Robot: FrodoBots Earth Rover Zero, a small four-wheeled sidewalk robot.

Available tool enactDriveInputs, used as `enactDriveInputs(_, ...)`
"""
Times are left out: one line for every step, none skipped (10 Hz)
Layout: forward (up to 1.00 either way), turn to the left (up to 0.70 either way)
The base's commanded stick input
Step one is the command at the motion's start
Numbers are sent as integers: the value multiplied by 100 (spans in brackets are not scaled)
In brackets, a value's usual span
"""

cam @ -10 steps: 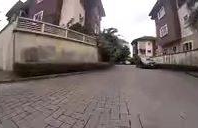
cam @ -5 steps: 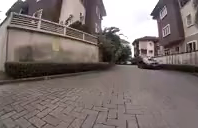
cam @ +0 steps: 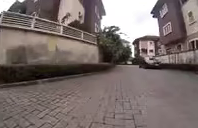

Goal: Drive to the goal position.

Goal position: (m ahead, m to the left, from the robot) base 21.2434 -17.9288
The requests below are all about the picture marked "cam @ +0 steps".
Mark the green trees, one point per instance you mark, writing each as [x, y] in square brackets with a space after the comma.
[112, 45]

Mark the grey brick paved road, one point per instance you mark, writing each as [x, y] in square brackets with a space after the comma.
[133, 96]

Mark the dark car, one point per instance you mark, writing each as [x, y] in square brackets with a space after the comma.
[149, 62]

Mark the pink building with dark roof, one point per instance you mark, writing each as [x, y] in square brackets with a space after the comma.
[147, 45]

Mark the brown and cream building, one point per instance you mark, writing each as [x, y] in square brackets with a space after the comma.
[70, 11]

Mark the low trimmed dark hedge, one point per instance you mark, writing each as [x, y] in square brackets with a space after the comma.
[37, 70]
[187, 67]

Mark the brown and beige building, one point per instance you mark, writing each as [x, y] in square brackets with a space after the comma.
[178, 23]

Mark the concrete wall with white railing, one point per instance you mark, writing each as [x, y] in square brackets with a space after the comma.
[37, 46]

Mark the pale concrete wall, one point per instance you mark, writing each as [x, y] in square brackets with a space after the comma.
[187, 56]

